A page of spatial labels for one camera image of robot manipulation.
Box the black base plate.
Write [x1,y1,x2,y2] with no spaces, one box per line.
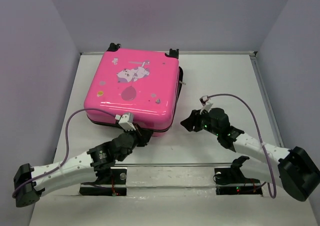
[212,167,263,196]
[79,167,127,197]

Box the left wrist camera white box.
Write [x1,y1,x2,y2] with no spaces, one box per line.
[115,112,136,131]

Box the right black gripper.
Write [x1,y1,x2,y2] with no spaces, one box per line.
[179,107,220,137]

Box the pink hard-shell suitcase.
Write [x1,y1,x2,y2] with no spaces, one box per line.
[83,42,184,137]

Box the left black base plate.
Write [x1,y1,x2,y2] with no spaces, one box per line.
[79,167,127,197]

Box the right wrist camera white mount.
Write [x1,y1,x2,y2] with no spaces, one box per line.
[199,95,213,114]

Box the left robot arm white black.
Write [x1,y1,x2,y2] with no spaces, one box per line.
[13,128,153,208]

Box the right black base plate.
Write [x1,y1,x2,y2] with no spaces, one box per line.
[212,167,263,196]

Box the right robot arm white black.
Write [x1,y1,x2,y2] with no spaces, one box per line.
[180,108,320,202]

